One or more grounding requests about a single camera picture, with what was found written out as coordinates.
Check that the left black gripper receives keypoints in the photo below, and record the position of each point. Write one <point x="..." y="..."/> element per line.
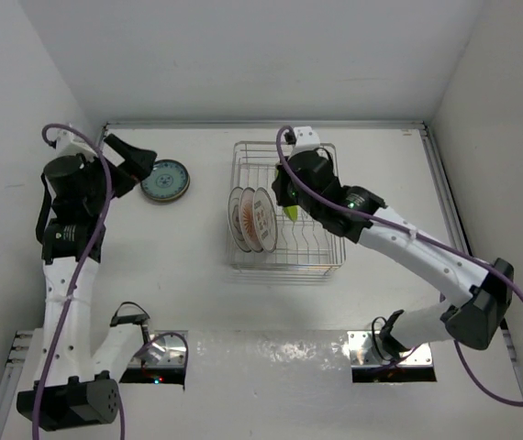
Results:
<point x="138" y="162"/>

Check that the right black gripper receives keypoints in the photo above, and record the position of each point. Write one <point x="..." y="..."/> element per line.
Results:
<point x="281" y="196"/>

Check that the dark grey blue plate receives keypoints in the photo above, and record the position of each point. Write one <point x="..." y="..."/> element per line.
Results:
<point x="168" y="181"/>

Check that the green plate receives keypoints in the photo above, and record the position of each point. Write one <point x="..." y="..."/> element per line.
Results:
<point x="291" y="213"/>

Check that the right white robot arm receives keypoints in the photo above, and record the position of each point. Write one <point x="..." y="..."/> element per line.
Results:
<point x="476" y="298"/>

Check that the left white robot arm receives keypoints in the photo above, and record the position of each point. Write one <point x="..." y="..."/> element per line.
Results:
<point x="75" y="386"/>

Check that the white plate colourful print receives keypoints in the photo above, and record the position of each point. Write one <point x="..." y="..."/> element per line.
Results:
<point x="265" y="221"/>

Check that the white plate orange flower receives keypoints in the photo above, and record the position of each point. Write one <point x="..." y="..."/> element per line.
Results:
<point x="246" y="220"/>

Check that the white plate dark pattern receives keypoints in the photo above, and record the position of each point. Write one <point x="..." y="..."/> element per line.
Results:
<point x="233" y="219"/>

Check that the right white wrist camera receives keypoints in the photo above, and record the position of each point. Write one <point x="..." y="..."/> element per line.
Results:
<point x="303" y="137"/>

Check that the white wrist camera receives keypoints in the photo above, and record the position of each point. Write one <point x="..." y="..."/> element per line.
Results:
<point x="303" y="137"/>
<point x="69" y="139"/>

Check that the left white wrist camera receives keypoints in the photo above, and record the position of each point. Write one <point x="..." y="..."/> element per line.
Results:
<point x="69" y="139"/>

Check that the metal wire dish rack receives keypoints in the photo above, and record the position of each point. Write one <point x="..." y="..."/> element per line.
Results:
<point x="304" y="247"/>

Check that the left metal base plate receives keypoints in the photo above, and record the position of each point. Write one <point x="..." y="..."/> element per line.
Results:
<point x="167" y="352"/>

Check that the metal base plate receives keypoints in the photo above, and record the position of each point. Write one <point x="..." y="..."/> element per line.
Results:
<point x="167" y="352"/>
<point x="363" y="355"/>

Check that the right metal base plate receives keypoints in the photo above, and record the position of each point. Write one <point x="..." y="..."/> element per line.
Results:
<point x="363" y="355"/>

